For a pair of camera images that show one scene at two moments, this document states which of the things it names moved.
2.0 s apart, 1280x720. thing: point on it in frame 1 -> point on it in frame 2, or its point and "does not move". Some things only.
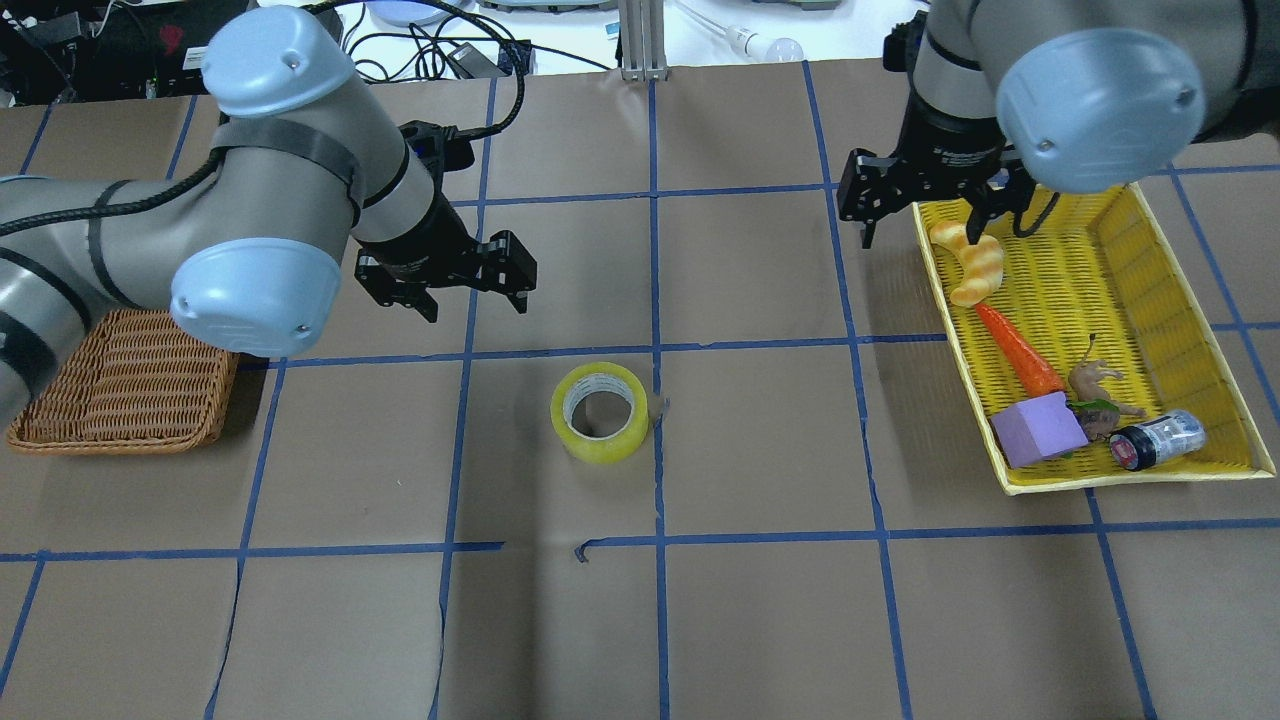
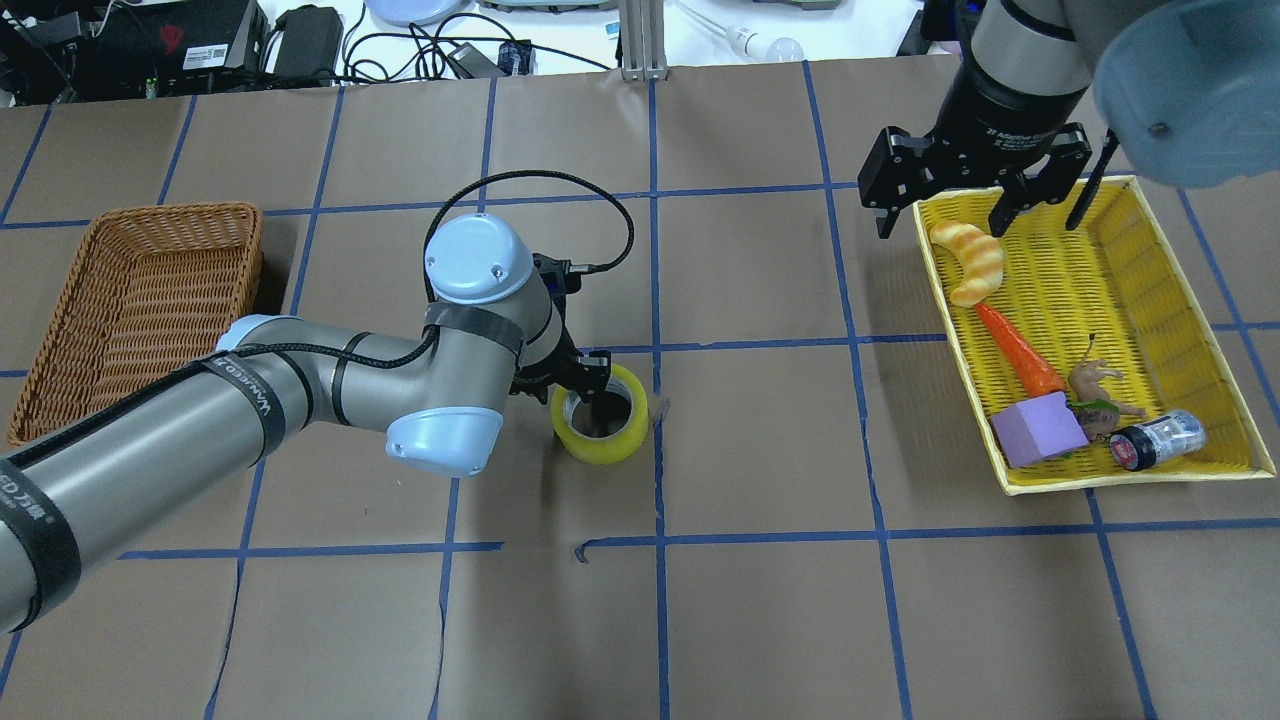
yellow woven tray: [1100, 265] does not move
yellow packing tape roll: [600, 412] does not move
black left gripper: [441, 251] -> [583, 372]
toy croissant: [982, 261] does not move
